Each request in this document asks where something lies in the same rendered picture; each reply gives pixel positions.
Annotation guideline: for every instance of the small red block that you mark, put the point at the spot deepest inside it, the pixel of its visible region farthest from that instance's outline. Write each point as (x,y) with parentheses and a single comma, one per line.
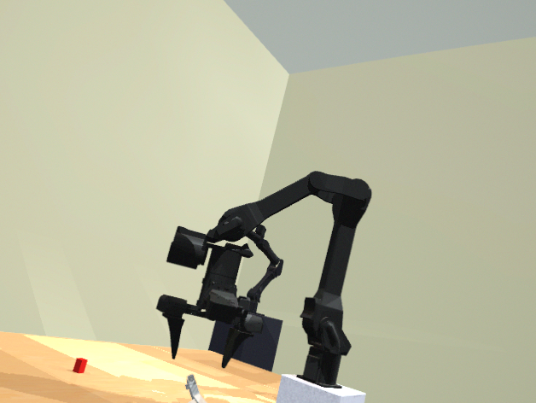
(80,365)

